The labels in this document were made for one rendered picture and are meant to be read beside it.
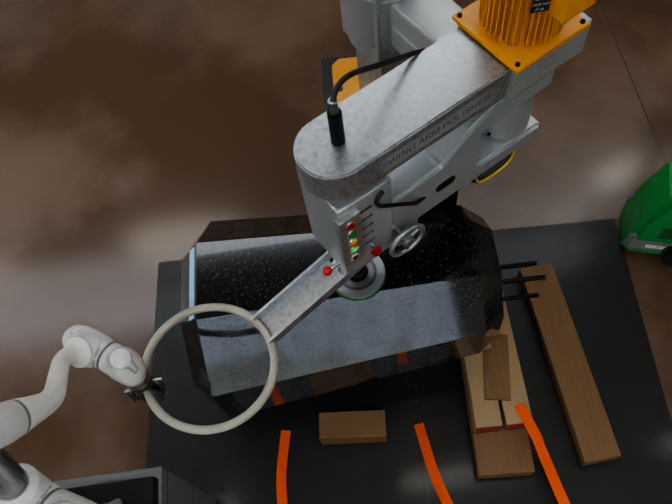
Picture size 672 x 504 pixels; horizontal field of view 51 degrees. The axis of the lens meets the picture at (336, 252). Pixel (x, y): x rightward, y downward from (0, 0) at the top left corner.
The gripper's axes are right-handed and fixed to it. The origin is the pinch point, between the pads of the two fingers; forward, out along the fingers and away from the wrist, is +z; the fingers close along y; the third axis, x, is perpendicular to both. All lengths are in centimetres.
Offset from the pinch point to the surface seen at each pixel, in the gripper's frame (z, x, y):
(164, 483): 7.6, -28.8, -5.4
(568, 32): -97, 21, 154
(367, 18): -64, 83, 118
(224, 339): 7.0, 14.8, 30.1
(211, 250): -1, 50, 37
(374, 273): -7, 13, 92
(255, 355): 12.6, 6.3, 39.2
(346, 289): -6, 11, 80
